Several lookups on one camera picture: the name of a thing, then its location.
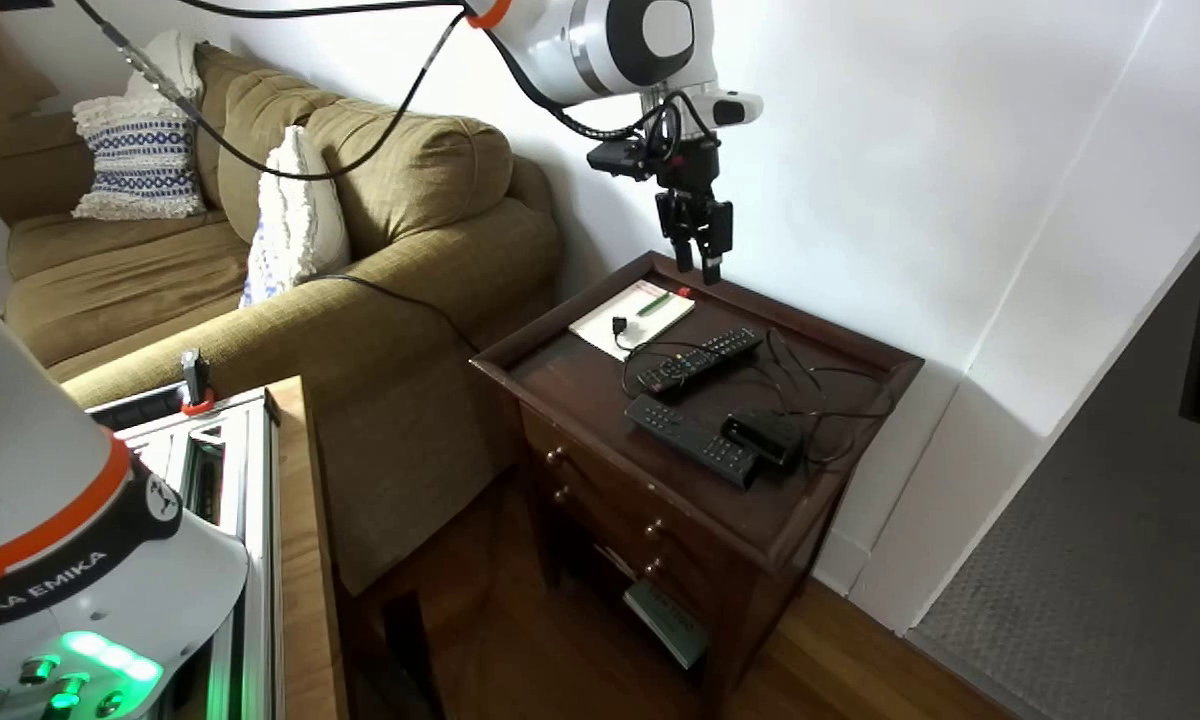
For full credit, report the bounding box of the white paper sheet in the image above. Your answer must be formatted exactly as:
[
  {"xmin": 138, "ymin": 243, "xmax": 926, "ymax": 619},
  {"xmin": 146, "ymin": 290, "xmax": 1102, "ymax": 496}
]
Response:
[{"xmin": 565, "ymin": 274, "xmax": 700, "ymax": 364}]

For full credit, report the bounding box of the dark wooden nightstand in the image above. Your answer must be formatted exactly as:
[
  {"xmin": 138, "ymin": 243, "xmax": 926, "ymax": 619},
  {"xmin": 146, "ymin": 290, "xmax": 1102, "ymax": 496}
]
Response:
[{"xmin": 465, "ymin": 248, "xmax": 930, "ymax": 720}]

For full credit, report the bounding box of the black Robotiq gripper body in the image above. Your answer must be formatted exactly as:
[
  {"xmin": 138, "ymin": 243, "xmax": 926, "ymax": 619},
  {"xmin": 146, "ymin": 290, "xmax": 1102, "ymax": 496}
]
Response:
[{"xmin": 653, "ymin": 132, "xmax": 733, "ymax": 208}]

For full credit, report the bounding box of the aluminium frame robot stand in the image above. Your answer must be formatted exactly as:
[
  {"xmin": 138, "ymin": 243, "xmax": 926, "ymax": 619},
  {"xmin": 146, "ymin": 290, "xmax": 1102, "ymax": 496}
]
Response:
[{"xmin": 83, "ymin": 375, "xmax": 283, "ymax": 720}]

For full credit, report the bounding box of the green book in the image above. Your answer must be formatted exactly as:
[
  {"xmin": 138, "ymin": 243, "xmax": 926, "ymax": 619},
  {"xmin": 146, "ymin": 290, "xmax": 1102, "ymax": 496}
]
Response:
[{"xmin": 622, "ymin": 576, "xmax": 712, "ymax": 673}]

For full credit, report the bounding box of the blue striped white pillow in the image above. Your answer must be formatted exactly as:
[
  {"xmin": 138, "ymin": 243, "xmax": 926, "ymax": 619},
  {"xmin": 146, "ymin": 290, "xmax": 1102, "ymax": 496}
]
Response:
[{"xmin": 68, "ymin": 88, "xmax": 212, "ymax": 225}]

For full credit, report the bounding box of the white throw blanket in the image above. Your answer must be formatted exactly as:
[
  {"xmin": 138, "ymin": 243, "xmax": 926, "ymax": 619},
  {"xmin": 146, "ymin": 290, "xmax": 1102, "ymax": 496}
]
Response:
[{"xmin": 123, "ymin": 28, "xmax": 212, "ymax": 103}]

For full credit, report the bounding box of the thin black power cable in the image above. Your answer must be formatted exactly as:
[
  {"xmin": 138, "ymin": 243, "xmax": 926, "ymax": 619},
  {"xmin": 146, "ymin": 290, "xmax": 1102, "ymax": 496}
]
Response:
[{"xmin": 741, "ymin": 318, "xmax": 888, "ymax": 449}]

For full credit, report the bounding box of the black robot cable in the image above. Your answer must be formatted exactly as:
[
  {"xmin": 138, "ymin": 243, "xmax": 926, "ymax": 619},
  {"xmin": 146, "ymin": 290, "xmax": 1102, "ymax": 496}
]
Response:
[{"xmin": 71, "ymin": 0, "xmax": 631, "ymax": 186}]

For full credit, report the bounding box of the plain white pillow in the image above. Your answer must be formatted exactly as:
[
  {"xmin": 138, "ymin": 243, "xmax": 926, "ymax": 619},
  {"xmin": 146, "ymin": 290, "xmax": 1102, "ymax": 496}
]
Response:
[{"xmin": 240, "ymin": 123, "xmax": 355, "ymax": 311}]

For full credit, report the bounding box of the black alarm clock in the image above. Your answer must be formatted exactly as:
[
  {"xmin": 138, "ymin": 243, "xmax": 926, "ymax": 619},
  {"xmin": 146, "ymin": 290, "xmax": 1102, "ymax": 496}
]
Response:
[{"xmin": 715, "ymin": 408, "xmax": 819, "ymax": 479}]

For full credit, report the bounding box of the red and black clamp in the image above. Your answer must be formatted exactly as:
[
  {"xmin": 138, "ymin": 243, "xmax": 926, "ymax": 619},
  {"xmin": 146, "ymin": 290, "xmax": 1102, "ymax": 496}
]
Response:
[{"xmin": 175, "ymin": 347, "xmax": 221, "ymax": 421}]

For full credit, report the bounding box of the black Panasonic remote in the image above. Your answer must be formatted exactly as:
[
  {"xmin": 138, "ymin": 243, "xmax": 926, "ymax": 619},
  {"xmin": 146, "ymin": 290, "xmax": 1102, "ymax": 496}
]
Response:
[{"xmin": 623, "ymin": 323, "xmax": 767, "ymax": 398}]

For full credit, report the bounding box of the black remote with grey buttons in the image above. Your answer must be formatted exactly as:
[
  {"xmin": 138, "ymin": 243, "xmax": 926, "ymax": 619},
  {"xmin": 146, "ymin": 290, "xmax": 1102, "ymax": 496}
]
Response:
[{"xmin": 623, "ymin": 393, "xmax": 765, "ymax": 490}]

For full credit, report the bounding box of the olive green sofa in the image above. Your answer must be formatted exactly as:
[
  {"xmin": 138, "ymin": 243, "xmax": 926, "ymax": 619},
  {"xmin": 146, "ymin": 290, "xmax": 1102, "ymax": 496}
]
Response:
[{"xmin": 0, "ymin": 15, "xmax": 565, "ymax": 601}]

